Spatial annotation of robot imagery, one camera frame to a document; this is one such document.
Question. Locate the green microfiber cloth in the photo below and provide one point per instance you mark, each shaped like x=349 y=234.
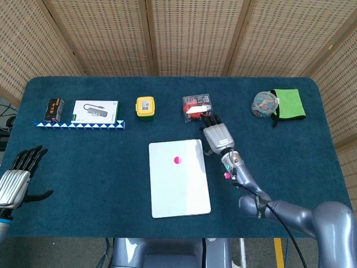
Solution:
x=290 y=106

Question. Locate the white rectangular board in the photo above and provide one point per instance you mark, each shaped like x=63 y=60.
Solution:
x=178 y=190

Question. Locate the clear box red contents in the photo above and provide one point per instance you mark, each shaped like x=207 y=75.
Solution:
x=195 y=106

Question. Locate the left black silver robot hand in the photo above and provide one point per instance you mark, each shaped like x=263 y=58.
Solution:
x=12 y=185

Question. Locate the pink button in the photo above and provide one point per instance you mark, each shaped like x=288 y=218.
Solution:
x=177 y=160
x=226 y=176

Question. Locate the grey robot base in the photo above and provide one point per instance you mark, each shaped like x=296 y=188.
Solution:
x=156 y=254

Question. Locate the white USB hub box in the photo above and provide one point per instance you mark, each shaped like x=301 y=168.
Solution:
x=93 y=111

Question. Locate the woven folding screen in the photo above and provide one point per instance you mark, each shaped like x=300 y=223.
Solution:
x=195 y=36

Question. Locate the blue white snake puzzle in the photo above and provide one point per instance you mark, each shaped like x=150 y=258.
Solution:
x=81 y=126

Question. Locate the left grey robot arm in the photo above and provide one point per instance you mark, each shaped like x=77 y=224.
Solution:
x=3 y=223

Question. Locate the yellow green mini bin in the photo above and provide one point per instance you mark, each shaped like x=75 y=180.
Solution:
x=145 y=107

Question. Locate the clear jar of binder clips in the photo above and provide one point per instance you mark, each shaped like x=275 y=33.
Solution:
x=263 y=104

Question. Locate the blue carpet table mat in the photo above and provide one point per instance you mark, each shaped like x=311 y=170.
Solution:
x=83 y=167

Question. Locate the small black gold box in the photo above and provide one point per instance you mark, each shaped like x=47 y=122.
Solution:
x=53 y=110

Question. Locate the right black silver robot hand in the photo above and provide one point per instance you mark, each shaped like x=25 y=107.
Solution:
x=219 y=136

